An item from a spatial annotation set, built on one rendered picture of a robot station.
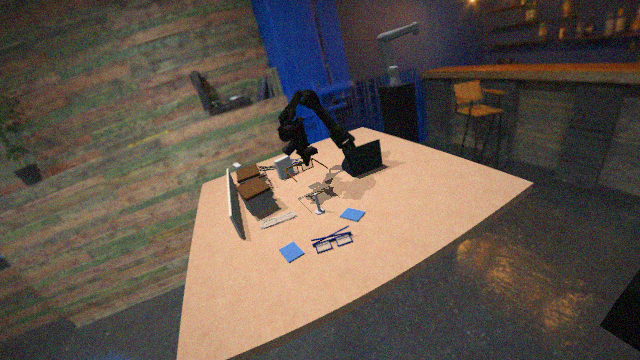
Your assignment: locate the blue flat square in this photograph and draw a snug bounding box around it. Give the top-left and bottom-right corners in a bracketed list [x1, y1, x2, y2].
[279, 242, 304, 263]
[339, 208, 365, 221]

